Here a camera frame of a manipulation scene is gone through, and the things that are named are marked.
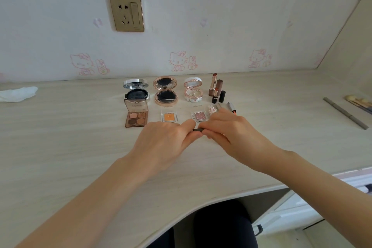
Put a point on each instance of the brown eyeshadow quad palette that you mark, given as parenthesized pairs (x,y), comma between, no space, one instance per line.
(136,118)

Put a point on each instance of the person's left hand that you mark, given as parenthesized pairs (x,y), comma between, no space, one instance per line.
(159,149)

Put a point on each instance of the crumpled white tissue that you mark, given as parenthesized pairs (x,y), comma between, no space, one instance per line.
(17,94)

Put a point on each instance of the white round blush compact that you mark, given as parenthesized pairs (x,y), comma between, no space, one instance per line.
(192,93)

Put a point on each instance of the light wooden side panel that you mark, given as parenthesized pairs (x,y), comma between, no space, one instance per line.
(348,47)

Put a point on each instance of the person's left forearm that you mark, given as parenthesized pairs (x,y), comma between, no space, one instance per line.
(81,210)

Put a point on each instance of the rose gold brown lipstick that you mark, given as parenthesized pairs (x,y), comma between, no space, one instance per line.
(213,85)

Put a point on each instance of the person's right hand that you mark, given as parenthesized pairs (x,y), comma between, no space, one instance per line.
(244,143)

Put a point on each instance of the brown lipstick cap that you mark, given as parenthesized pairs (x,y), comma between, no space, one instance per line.
(219,85)

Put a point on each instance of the white grey eyeliner pen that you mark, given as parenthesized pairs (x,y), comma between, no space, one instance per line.
(197,130)

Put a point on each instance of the orange single eyeshadow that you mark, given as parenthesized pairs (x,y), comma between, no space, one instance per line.
(169,117)

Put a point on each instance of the silver round cushion compact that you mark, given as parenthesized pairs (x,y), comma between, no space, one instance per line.
(136,93)

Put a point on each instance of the pink glitter single eyeshadow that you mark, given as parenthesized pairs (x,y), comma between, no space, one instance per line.
(200,116)

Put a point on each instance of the gold wall socket plate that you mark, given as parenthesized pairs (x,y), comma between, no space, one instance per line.
(127,13)

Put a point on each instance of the rose gold floral compact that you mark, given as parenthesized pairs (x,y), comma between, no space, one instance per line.
(165,96)

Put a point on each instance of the black lipstick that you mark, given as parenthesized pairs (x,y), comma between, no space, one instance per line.
(222,96)

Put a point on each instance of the silver wand cap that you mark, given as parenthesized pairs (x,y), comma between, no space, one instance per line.
(231,106)

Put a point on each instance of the small black case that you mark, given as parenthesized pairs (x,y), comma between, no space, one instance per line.
(215,99)

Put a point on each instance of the person's black trousers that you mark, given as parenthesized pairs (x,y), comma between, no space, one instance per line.
(221,224)

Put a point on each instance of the grey eyebrow pencil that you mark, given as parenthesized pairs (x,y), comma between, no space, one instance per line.
(345,113)

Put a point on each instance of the person's right forearm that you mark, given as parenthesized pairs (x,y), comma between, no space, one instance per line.
(325,192)

